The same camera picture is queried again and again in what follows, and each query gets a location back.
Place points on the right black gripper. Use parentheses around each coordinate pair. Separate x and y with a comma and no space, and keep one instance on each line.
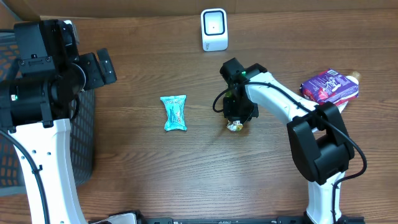
(233,116)

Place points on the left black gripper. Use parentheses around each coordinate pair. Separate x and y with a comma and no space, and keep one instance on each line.
(106,66)

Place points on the green yellow snack packet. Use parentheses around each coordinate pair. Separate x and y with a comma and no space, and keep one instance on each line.
(234,126)

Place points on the mint green tissue pack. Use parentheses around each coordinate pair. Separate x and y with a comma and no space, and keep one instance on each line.
(174,106)

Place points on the purple red liner pack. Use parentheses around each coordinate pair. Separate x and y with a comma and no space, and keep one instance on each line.
(329,86)

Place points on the white tube gold cap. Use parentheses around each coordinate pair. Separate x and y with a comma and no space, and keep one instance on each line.
(354,77)

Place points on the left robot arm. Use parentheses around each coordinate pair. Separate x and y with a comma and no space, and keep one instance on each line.
(43,80)

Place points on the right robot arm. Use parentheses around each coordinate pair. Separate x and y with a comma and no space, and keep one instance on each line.
(320,146)

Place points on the white barcode scanner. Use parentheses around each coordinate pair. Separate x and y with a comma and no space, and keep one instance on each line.
(214,29)

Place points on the grey plastic basket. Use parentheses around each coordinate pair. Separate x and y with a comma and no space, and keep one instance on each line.
(81,138)

